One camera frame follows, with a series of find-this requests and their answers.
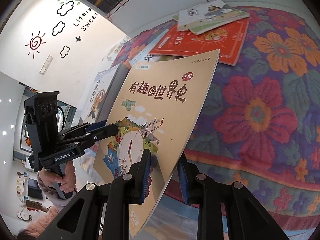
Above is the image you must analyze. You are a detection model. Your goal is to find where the tan world history book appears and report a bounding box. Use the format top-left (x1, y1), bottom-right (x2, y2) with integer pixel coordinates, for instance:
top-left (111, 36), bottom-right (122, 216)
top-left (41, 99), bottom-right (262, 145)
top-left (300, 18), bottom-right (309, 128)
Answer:
top-left (93, 50), bottom-right (220, 236)

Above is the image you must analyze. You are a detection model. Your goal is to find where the person's left hand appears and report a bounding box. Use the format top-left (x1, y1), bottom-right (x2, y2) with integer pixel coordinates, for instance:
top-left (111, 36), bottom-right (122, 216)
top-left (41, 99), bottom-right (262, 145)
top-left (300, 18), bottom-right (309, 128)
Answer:
top-left (37, 161), bottom-right (76, 193)

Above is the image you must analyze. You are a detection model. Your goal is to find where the grey calligraphy cover book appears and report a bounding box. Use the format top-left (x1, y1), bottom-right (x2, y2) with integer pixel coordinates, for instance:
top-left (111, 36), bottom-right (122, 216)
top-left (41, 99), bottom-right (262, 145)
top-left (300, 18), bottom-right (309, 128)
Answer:
top-left (79, 63), bottom-right (129, 124)

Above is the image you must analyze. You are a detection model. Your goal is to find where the red cover book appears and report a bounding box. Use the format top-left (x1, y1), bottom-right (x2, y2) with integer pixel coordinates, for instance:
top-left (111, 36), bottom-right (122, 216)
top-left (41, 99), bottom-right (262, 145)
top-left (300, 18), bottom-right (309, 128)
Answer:
top-left (149, 19), bottom-right (249, 66)

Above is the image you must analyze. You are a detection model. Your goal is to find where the white illustrated book on top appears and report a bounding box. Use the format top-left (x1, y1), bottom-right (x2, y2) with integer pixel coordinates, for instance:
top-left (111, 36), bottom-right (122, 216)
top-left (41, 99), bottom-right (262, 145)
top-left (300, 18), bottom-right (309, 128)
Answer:
top-left (172, 0), bottom-right (250, 35)

